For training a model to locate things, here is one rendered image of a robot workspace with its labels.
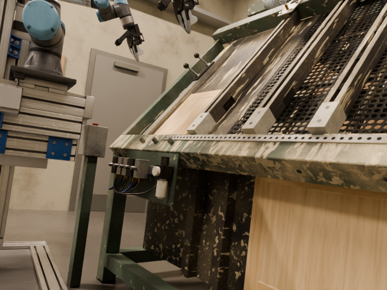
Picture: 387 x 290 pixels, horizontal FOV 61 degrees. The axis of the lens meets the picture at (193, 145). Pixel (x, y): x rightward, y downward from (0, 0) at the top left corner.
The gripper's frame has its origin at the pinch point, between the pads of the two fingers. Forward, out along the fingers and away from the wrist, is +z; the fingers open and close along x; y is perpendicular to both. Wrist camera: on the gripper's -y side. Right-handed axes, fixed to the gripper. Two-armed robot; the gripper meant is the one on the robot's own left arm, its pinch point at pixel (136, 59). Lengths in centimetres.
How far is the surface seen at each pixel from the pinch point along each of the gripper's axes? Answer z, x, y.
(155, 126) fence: 40.9, -8.4, -5.7
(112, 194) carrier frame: 72, 12, -39
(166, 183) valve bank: 63, -53, -28
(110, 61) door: -40, 258, 71
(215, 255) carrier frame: 101, -61, -20
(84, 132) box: 31, 9, -42
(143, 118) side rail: 35.1, 16.1, -1.9
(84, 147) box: 39, 5, -45
